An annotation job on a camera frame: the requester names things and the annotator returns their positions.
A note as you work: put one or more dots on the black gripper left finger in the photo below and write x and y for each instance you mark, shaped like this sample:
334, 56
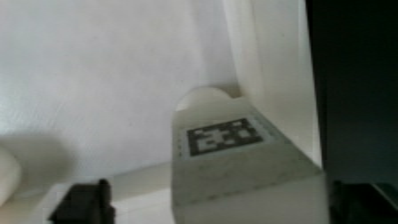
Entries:
85, 206

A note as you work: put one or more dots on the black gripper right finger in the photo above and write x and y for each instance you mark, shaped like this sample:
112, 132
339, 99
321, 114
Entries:
362, 203

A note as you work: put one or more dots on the white square table top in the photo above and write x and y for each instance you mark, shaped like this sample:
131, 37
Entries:
101, 60

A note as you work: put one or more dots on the white table leg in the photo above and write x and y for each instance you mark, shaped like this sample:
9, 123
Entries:
245, 180

